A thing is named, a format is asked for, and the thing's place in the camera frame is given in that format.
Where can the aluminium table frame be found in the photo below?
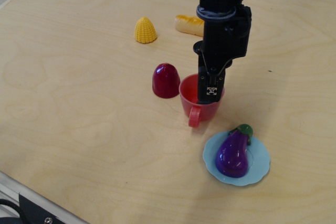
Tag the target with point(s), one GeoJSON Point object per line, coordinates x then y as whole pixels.
{"type": "Point", "coordinates": [11, 212]}

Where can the yellow toy corn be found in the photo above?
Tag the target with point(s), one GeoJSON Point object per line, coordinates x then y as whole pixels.
{"type": "Point", "coordinates": [144, 31]}

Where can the purple toy eggplant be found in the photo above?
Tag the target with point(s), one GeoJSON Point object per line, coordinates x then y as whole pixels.
{"type": "Point", "coordinates": [231, 158]}

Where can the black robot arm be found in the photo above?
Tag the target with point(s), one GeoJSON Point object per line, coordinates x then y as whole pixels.
{"type": "Point", "coordinates": [219, 6]}

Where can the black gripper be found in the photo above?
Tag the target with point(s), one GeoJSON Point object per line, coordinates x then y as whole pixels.
{"type": "Point", "coordinates": [225, 38]}

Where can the red plastic cup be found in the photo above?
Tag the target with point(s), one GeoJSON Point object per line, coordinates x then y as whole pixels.
{"type": "Point", "coordinates": [196, 112]}

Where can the light blue plate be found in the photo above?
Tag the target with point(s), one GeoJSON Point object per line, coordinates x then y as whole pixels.
{"type": "Point", "coordinates": [258, 160]}

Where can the toy bread loaf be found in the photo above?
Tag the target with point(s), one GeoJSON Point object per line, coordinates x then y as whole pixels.
{"type": "Point", "coordinates": [189, 24]}

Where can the black corner bracket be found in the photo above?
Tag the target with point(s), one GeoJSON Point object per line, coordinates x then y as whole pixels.
{"type": "Point", "coordinates": [39, 211]}

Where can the dark red toy dome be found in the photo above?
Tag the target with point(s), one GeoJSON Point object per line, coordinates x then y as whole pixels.
{"type": "Point", "coordinates": [165, 81]}

